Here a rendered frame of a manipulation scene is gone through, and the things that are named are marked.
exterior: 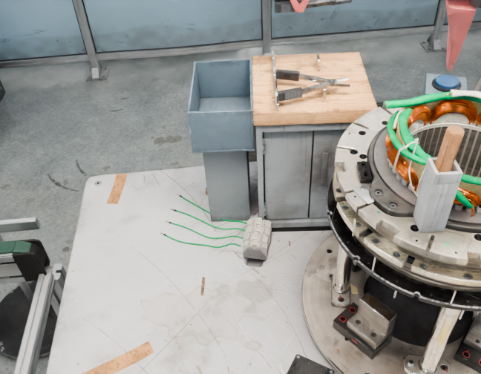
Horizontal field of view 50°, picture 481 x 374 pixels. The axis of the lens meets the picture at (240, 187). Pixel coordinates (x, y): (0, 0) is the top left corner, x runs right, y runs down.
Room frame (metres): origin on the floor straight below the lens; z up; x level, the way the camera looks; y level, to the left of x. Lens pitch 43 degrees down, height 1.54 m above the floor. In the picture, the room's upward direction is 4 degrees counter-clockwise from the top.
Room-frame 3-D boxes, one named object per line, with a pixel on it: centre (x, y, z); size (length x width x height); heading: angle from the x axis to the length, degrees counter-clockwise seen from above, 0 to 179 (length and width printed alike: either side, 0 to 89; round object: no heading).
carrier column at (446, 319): (0.37, -0.26, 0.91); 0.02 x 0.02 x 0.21
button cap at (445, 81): (0.78, -0.38, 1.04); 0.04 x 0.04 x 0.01
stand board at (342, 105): (0.78, -0.13, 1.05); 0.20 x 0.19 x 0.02; 87
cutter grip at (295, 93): (0.70, -0.09, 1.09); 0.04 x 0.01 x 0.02; 102
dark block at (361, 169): (0.49, -0.16, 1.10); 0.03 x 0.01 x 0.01; 177
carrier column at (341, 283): (0.52, -0.16, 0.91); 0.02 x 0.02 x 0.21
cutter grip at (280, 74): (0.76, -0.09, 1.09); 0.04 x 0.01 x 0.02; 72
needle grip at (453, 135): (0.40, -0.21, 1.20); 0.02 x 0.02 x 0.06
